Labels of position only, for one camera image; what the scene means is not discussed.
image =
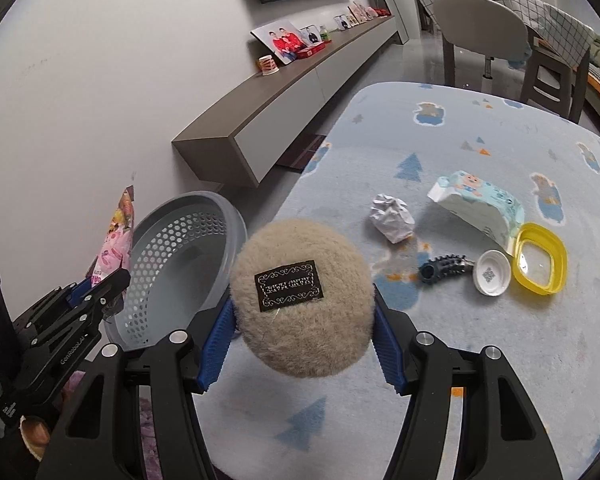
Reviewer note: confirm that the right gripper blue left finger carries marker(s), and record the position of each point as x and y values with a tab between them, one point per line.
216	345

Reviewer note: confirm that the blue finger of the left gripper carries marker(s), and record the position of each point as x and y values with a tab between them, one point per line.
79	292

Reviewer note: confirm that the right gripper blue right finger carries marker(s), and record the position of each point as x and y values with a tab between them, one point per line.
390	340

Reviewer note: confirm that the dark spiky fish toy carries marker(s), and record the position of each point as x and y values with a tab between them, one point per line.
437	269

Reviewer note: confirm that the beige fluffy round pad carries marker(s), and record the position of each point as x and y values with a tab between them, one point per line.
303	298

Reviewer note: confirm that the white paper ball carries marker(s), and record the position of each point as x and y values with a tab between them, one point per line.
391	217

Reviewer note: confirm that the white round lid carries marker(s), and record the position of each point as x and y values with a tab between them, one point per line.
492	273

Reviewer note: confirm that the baby wipes pack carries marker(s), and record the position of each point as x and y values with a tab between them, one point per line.
483	205

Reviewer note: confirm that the yellow plastic lid frame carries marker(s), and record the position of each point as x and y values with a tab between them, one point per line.
540	260

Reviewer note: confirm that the person left hand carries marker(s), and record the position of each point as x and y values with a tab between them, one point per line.
35	436

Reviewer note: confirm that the pink snack package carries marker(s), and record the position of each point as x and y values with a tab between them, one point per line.
117	247

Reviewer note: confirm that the grey perforated plastic basket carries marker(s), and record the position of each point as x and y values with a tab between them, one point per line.
180	264

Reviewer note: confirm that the red floor mat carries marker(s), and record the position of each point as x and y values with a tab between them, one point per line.
300	152

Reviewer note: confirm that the long floating tv cabinet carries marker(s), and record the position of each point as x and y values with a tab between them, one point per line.
241	137

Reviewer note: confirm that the striped paper cup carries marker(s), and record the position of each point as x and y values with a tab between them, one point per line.
267	65

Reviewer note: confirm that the red flat box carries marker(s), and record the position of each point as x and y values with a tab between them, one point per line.
310	50

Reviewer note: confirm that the green bottle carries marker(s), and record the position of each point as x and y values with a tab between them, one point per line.
324	33

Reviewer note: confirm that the small framed photo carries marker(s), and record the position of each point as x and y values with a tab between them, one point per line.
311	35

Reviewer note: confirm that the large family photo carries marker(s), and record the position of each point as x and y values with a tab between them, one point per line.
282	38

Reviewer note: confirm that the grey dining chair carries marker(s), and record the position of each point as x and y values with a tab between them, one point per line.
480	26

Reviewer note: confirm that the checkered tablecloth table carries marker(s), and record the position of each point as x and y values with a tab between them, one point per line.
568	37

